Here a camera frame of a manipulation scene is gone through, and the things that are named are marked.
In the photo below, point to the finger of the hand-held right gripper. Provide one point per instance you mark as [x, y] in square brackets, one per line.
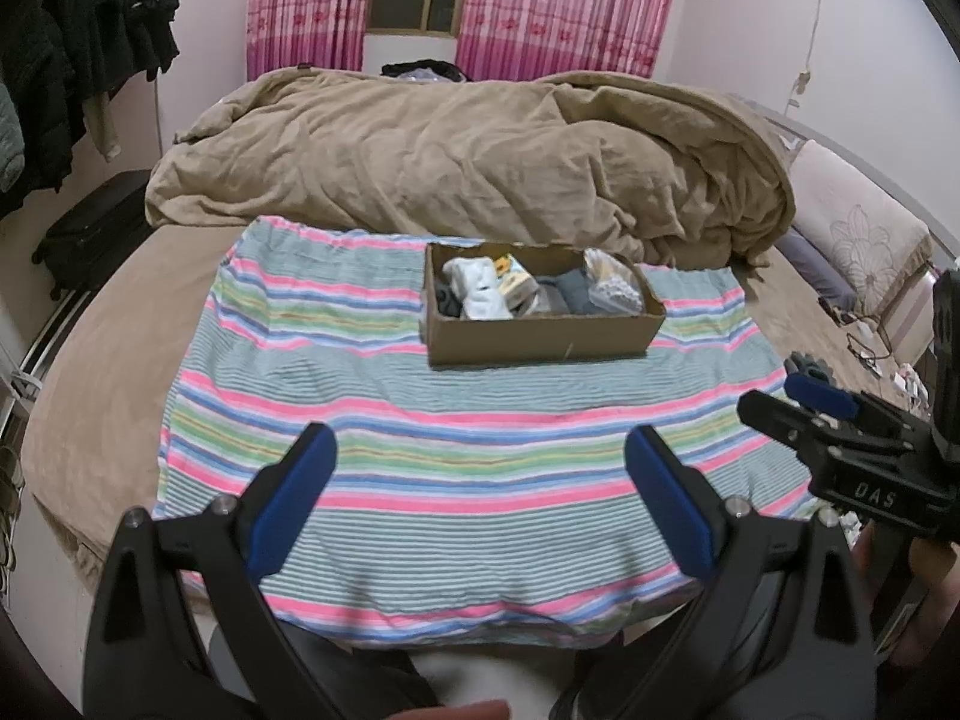
[780, 420]
[821, 396]

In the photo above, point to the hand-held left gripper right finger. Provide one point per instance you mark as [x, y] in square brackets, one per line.
[671, 502]

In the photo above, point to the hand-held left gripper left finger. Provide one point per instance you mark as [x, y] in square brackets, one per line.
[292, 495]

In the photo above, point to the bag of cotton swabs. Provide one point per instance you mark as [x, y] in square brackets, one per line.
[615, 281]

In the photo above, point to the brown cardboard box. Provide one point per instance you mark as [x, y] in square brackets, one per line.
[525, 341]

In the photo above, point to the grey sock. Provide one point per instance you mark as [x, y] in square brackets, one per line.
[448, 300]

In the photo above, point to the cartoon print tissue pack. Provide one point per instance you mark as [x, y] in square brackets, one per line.
[521, 285]

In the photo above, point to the white cloth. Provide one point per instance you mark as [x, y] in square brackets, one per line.
[472, 289]

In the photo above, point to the person's right hand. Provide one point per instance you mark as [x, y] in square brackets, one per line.
[937, 600]

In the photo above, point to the grey pillow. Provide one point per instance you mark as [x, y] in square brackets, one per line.
[817, 274]

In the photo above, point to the striped cloth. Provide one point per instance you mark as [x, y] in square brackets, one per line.
[450, 480]

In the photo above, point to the white floral pillow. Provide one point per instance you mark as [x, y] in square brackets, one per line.
[862, 232]

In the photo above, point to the person's dark trousers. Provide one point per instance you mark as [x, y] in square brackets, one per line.
[360, 675]

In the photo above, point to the grey bed headboard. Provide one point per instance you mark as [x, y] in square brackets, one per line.
[862, 150]

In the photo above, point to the white metal rack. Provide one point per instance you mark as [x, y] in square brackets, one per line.
[37, 360]

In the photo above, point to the black suitcase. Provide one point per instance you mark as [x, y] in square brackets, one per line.
[97, 232]

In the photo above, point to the beige duvet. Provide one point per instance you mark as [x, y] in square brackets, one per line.
[465, 157]

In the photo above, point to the beige garment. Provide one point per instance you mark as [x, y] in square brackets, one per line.
[101, 124]

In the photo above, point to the dark bag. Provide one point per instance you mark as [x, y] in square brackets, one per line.
[427, 70]

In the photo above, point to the grey knit garment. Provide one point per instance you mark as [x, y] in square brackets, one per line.
[9, 135]

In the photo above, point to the pink floral curtain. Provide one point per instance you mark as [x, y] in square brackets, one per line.
[570, 0]
[307, 7]

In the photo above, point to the pile of dark clothes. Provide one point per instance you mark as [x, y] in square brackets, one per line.
[82, 15]

